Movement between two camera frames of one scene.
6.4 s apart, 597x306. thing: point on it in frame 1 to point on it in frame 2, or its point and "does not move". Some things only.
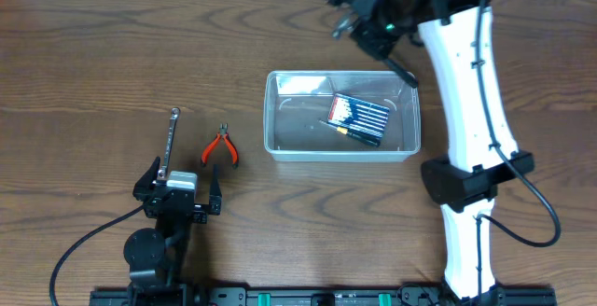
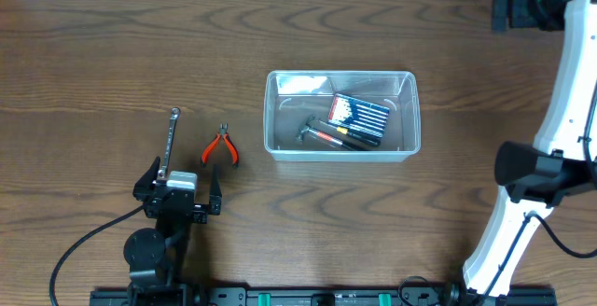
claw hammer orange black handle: (348, 21) to (306, 131)
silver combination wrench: (162, 172) does not move
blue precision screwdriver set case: (359, 115) does not move
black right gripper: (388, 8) to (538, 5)
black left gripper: (176, 205) does not move
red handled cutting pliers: (222, 134) does not move
